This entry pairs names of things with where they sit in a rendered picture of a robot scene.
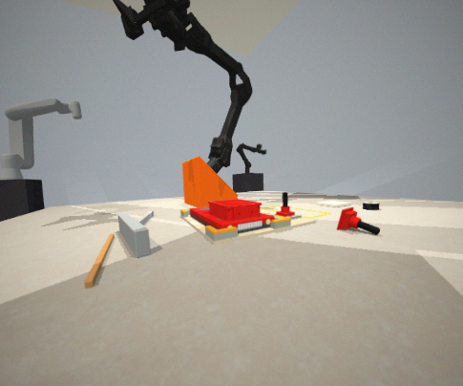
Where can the orange long thin bar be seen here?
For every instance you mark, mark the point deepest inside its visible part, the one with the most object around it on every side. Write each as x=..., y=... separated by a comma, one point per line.
x=91, y=278

